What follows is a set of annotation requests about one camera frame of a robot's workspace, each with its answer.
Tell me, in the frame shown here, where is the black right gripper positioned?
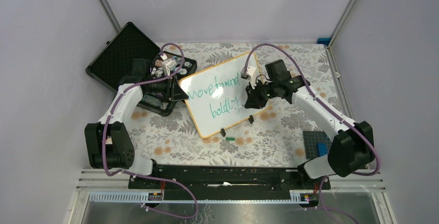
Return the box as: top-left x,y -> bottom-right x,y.
245,78 -> 278,110

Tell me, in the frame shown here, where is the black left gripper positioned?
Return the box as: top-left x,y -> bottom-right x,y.
147,71 -> 188,100

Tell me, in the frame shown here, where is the yellow framed whiteboard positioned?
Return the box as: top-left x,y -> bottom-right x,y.
179,53 -> 270,138

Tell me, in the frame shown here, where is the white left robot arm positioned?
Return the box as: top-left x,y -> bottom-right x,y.
84,54 -> 192,188

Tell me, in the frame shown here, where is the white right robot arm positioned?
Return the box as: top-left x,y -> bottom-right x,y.
241,59 -> 375,189

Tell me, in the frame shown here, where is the floral table mat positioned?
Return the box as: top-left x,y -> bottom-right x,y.
125,43 -> 343,167

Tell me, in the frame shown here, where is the black poker chip case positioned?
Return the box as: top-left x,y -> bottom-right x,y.
85,22 -> 197,116

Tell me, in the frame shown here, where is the grey lego baseplate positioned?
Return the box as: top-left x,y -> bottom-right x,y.
302,131 -> 331,160

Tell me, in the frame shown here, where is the blue lego brick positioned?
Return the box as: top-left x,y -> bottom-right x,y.
316,143 -> 329,157

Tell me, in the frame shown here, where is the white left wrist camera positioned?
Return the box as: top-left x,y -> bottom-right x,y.
160,54 -> 180,76

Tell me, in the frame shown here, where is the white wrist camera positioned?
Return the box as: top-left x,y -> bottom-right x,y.
241,66 -> 258,88
160,54 -> 180,76

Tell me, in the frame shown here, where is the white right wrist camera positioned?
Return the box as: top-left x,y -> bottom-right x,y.
241,66 -> 258,88

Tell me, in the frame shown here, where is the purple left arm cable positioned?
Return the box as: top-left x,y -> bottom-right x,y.
102,42 -> 200,220

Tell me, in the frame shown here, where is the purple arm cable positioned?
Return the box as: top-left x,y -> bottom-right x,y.
102,42 -> 200,220
240,42 -> 382,224

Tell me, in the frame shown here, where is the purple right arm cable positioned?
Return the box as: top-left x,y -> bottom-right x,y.
240,42 -> 382,224

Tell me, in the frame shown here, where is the blue corner bracket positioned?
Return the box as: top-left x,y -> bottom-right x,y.
316,38 -> 331,46

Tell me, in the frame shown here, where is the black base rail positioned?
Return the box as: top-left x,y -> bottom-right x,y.
128,165 -> 331,201

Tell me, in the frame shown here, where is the white slotted cable duct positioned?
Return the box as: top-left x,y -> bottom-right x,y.
88,190 -> 310,204

